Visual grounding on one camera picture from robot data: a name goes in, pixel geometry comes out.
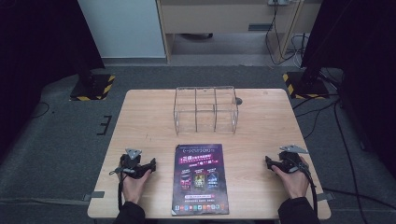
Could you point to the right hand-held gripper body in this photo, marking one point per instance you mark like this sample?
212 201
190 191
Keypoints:
289 161

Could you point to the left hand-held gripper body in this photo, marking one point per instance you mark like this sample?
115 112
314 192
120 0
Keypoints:
133 163

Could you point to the dark purple printed flyer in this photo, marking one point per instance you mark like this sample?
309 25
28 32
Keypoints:
200 180

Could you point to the clear acrylic organizer box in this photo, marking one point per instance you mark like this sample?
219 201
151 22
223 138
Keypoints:
205 109

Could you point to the person's right hand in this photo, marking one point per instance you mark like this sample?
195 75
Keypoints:
294 183

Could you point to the person's left hand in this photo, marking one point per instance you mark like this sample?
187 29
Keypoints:
134 186

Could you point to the black tape floor mark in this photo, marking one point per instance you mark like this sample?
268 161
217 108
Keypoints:
105 125

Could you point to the grey tape strip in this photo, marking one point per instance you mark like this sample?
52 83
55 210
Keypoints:
93 196
326 196

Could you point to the small dark round knob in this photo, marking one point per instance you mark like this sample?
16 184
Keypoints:
239 101

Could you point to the black stand base striped edge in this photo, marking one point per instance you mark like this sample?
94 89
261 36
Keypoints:
93 88
306 87

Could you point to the black curtain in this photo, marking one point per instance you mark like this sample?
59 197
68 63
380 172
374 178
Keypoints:
361 62
37 62

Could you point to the white panel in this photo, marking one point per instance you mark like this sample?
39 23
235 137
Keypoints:
121 28

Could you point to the light wooden desk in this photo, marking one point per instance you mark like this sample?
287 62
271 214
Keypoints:
218 18

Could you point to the white power strip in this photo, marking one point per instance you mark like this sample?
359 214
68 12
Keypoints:
278 2

